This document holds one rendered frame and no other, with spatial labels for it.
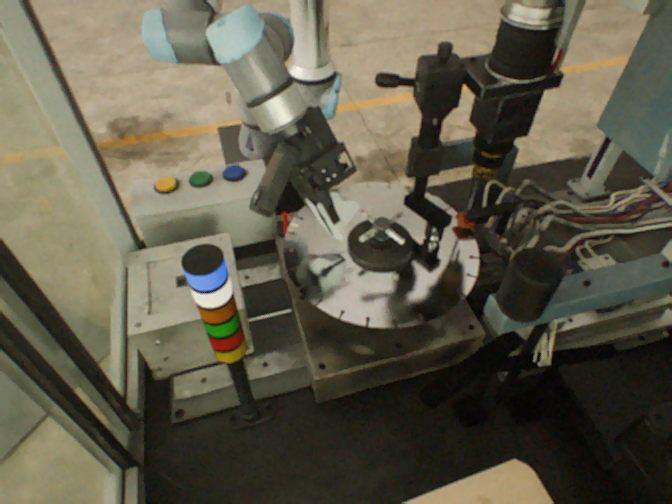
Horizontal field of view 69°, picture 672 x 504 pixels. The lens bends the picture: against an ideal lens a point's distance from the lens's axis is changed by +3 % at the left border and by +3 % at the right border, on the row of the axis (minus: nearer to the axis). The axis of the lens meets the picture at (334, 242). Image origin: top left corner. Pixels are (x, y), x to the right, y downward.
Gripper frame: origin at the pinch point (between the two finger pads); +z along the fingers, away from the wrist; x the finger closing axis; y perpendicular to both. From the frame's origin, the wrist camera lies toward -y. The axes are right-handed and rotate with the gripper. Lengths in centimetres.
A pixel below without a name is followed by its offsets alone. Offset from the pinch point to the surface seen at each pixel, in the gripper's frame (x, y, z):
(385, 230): -4.4, 6.3, 2.2
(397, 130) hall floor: 160, 114, 53
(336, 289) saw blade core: -4.3, -5.8, 5.0
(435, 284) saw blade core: -11.0, 6.7, 11.8
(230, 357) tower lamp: -9.4, -24.1, -0.6
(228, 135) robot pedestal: 72, 10, -11
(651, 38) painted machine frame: -35.1, 27.4, -13.9
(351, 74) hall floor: 219, 135, 25
